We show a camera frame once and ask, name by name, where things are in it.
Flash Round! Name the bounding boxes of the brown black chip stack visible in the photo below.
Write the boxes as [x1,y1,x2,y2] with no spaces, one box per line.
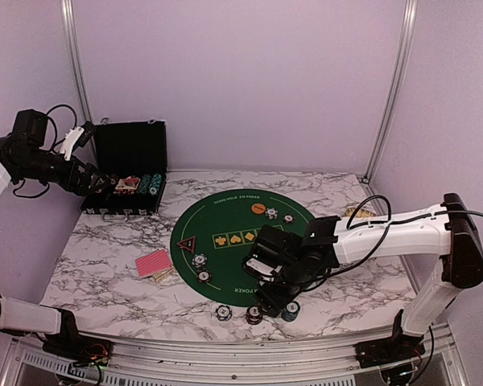
[246,306,262,325]

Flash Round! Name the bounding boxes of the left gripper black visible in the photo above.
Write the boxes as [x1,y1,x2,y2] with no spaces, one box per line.
[15,149,109,196]

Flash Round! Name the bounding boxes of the blue white chip stack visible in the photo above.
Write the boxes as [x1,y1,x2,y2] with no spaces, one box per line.
[215,305,232,322]

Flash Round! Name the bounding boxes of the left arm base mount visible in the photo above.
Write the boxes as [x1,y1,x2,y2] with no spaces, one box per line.
[43,335,113,367]

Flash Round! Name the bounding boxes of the green chip row in case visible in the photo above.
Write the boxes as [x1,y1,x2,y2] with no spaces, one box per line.
[137,175,152,195]

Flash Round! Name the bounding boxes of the teal black chip stack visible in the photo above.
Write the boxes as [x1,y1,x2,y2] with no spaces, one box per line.
[281,301,300,322]

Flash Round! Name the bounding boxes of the right aluminium frame post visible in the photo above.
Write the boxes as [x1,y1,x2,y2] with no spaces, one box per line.
[361,0,419,184]

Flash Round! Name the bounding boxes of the woven bamboo tray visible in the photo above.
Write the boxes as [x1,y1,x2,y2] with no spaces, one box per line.
[344,207,377,218]

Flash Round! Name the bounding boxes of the teal chip row in case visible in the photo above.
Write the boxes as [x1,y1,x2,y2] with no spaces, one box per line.
[148,174,163,196]

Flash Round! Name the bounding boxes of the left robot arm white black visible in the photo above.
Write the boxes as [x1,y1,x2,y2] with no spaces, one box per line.
[0,180,84,304]

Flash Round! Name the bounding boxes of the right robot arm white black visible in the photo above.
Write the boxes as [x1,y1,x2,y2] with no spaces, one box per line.
[242,193,483,360]

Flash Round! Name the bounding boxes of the red backed card deck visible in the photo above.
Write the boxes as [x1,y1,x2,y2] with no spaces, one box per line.
[135,249,172,278]

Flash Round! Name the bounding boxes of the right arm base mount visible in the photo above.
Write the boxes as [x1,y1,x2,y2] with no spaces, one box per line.
[355,336,426,368]

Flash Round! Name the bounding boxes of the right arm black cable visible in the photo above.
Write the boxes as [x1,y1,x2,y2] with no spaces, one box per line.
[325,195,483,278]

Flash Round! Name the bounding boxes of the card decks in case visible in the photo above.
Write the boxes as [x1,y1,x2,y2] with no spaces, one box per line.
[114,176,141,195]

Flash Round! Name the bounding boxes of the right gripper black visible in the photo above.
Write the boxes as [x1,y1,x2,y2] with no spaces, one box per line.
[254,260,311,318]

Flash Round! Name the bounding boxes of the black red triangle dealer button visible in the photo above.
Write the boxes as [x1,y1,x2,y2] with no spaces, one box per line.
[176,236,196,253]

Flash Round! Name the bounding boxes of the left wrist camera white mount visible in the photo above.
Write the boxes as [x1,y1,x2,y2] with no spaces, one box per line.
[59,121,97,162]

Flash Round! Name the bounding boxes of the orange big blind button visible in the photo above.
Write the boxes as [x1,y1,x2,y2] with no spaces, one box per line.
[251,203,266,215]

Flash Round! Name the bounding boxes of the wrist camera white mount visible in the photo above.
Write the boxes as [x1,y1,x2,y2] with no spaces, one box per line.
[59,121,97,162]
[241,224,295,282]

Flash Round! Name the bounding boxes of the round green poker mat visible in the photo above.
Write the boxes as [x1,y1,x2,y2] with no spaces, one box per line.
[170,189,314,307]

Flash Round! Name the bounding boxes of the aluminium frame post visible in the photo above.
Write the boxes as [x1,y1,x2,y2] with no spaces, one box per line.
[361,0,419,184]
[60,0,93,121]

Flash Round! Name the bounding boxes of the black poker chip case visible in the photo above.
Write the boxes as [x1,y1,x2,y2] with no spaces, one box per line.
[80,120,167,216]

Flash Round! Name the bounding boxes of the front aluminium rail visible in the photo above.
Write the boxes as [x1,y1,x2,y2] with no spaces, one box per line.
[0,323,468,385]

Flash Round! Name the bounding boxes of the left aluminium frame post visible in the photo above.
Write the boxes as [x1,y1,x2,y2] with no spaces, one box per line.
[60,0,93,121]

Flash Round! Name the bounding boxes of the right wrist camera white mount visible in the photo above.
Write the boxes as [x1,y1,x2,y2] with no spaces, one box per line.
[241,224,295,282]

